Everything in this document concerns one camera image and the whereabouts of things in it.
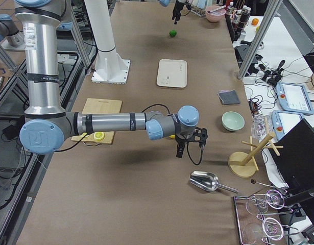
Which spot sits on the pink bowl with ice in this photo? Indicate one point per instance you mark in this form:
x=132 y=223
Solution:
x=215 y=16

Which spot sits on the aluminium frame post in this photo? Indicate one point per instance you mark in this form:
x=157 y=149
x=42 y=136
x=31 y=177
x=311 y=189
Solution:
x=270 y=12

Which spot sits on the white camera post base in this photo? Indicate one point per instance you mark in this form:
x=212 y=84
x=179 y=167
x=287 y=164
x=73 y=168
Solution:
x=109 y=66

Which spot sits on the wooden mug tree stand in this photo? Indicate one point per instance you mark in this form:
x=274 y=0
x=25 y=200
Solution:
x=244 y=164

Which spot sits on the green lime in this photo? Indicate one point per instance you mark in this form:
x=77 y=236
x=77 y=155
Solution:
x=172 y=33

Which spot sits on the mint green bowl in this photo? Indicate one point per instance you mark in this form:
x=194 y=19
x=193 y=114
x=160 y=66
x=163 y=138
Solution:
x=232 y=121

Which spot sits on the blue cup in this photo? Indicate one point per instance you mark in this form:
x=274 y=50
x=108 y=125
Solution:
x=202 y=4

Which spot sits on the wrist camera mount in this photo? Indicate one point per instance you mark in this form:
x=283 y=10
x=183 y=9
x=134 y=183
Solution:
x=200 y=136

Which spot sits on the wine glass rack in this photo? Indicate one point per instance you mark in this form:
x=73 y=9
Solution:
x=257 y=218

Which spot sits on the metal scoop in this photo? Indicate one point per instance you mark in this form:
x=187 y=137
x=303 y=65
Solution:
x=208 y=181

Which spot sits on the black monitor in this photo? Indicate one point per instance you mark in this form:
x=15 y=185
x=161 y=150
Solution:
x=296 y=160

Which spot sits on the grey folded cloth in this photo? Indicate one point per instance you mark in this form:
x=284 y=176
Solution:
x=228 y=97

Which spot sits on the wooden cutting board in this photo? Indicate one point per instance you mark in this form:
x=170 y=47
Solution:
x=99 y=107

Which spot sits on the lemon slice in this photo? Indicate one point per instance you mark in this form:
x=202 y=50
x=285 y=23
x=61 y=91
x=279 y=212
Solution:
x=98 y=136

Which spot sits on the white rabbit tray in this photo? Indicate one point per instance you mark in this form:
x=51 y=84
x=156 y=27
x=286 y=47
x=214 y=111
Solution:
x=172 y=73

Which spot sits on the teach pendant tablet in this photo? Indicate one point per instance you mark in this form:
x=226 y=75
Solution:
x=294 y=98
x=284 y=121

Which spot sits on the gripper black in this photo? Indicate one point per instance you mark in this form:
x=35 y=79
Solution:
x=182 y=140
x=177 y=6

